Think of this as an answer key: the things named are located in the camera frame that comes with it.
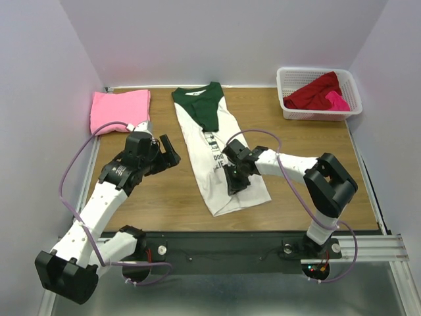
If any white and green t-shirt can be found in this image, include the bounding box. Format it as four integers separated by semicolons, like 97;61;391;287
172;82;271;217

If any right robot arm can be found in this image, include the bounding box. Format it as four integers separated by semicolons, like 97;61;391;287
222;139;358;257

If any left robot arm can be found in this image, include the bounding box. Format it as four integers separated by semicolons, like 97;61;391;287
35;131;181;304

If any folded pink t-shirt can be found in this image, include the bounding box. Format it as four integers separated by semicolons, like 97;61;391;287
90;90;151;134

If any white plastic basket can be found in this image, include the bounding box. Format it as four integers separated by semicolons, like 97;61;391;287
276;67;362;121

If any dark red t-shirt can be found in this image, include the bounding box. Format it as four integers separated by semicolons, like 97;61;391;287
283;72;341;111

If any magenta t-shirt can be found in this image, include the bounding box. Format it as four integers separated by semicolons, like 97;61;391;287
325;91;351;112

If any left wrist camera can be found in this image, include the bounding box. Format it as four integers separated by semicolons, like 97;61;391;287
126;120;153;135

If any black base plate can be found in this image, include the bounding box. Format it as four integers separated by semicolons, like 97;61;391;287
108;230;343;276

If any aluminium frame rail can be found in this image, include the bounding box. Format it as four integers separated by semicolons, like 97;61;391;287
337;235;409;263

